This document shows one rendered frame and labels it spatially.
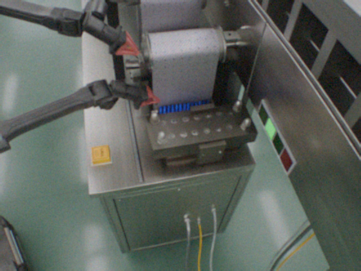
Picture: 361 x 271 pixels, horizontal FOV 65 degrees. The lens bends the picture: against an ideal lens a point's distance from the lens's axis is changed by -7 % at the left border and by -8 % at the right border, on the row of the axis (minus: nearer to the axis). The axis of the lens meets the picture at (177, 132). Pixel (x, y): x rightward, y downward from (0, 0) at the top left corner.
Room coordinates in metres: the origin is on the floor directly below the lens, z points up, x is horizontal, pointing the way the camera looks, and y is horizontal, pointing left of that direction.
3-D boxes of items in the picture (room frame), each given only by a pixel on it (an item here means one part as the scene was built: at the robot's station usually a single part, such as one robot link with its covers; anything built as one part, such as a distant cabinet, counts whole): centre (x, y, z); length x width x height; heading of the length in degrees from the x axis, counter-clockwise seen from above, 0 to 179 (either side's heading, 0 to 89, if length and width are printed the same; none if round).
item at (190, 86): (0.84, -0.01, 1.10); 0.23 x 0.01 x 0.18; 106
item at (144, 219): (1.78, 0.32, 0.43); 2.52 x 0.64 x 0.86; 16
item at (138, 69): (0.89, 0.17, 1.05); 0.06 x 0.05 x 0.31; 106
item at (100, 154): (0.65, 0.30, 0.91); 0.07 x 0.07 x 0.02; 16
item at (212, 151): (0.65, -0.13, 0.96); 0.10 x 0.03 x 0.11; 106
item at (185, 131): (0.74, -0.09, 1.00); 0.40 x 0.16 x 0.06; 106
